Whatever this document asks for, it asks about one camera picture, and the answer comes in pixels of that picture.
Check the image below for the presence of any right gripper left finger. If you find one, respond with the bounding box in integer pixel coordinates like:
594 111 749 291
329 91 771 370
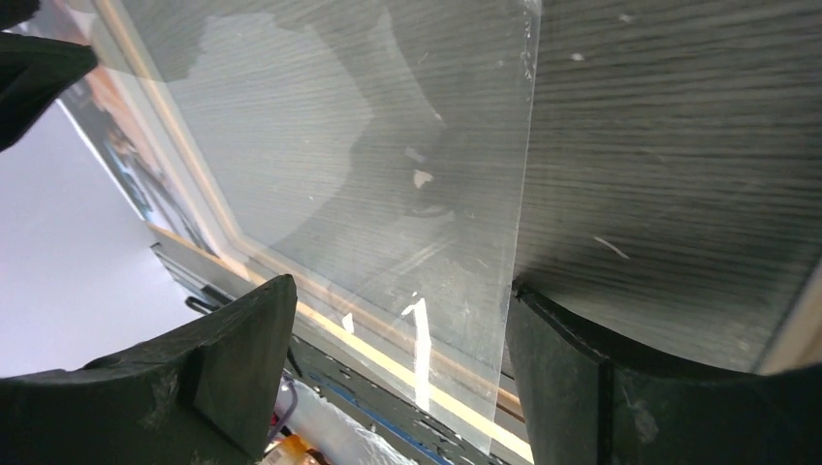
1 275 298 464

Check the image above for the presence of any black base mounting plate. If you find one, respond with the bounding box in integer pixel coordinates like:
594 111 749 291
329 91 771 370
151 237 532 464

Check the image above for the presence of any white wooden picture frame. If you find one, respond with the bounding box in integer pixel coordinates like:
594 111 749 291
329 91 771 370
91 1 821 464

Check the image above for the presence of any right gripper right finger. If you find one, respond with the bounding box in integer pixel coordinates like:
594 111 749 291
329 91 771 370
506 284 821 464

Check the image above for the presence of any printed photo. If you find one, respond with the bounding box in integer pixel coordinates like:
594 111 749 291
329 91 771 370
17 1 214 253

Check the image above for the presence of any clear acrylic sheet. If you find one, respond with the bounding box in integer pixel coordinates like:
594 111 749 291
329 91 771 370
97 1 540 452

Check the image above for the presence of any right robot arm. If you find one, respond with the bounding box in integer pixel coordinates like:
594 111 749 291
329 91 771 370
1 276 821 464

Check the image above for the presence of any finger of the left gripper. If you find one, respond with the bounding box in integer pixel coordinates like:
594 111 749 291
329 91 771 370
1 0 98 150

